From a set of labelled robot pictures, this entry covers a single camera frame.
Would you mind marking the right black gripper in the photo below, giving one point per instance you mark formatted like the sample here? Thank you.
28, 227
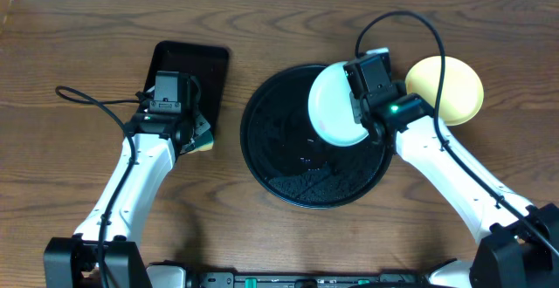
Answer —
402, 94

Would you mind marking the yellow plate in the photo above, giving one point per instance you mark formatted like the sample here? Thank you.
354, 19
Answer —
462, 94

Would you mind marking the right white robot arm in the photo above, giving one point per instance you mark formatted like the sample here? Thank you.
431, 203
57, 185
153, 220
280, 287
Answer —
517, 242

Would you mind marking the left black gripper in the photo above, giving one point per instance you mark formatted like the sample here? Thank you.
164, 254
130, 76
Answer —
201, 129

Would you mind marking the pale green plate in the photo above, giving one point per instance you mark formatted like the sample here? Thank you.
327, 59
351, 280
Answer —
330, 110

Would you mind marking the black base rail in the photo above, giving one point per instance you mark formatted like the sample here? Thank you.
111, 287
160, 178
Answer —
279, 281

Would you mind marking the green and yellow scrub sponge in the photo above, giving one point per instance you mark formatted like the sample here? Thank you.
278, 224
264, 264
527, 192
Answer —
200, 143

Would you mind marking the round black tray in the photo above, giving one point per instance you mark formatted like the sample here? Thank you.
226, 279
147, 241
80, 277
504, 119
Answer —
289, 159

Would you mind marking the black rectangular tray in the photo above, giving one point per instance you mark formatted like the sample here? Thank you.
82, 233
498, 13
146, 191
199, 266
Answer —
208, 63

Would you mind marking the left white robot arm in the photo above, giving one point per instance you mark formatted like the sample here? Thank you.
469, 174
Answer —
104, 249

